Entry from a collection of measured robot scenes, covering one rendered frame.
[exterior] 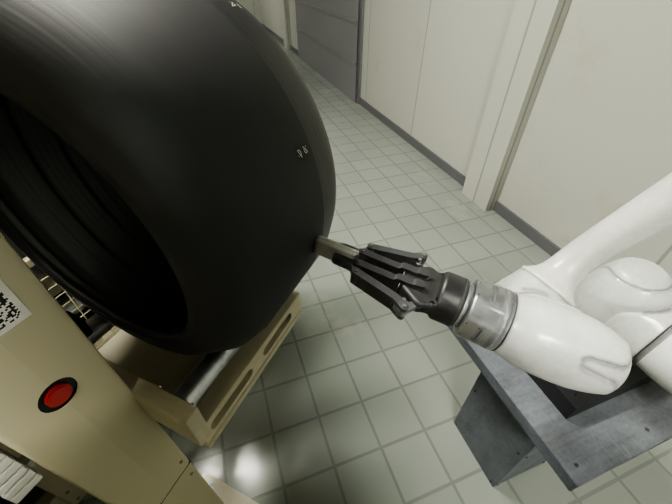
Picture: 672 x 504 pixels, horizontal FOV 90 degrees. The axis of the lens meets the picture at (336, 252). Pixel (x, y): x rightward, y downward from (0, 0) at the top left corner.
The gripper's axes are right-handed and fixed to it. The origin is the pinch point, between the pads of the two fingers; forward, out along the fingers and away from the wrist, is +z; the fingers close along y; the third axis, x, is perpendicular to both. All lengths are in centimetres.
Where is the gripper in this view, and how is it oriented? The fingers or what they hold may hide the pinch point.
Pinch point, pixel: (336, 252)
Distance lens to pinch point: 53.4
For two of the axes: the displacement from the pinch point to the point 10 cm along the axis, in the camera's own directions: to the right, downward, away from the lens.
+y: -4.1, 6.0, -6.9
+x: -1.3, 7.1, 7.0
